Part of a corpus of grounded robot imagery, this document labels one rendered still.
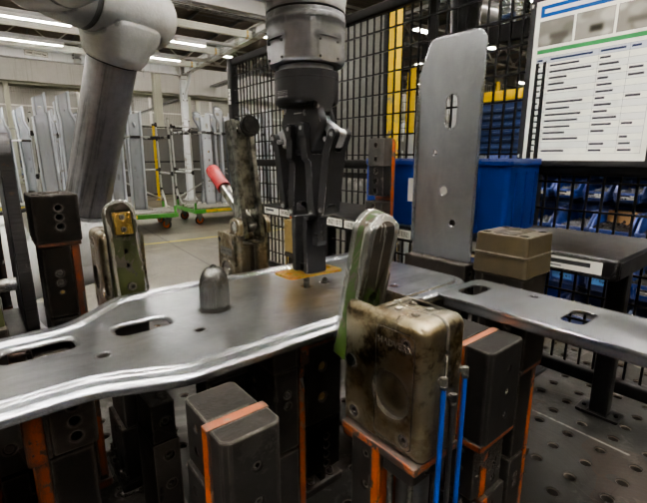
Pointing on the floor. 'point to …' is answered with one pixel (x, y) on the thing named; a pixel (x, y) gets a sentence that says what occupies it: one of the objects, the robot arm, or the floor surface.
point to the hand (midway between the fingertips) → (309, 243)
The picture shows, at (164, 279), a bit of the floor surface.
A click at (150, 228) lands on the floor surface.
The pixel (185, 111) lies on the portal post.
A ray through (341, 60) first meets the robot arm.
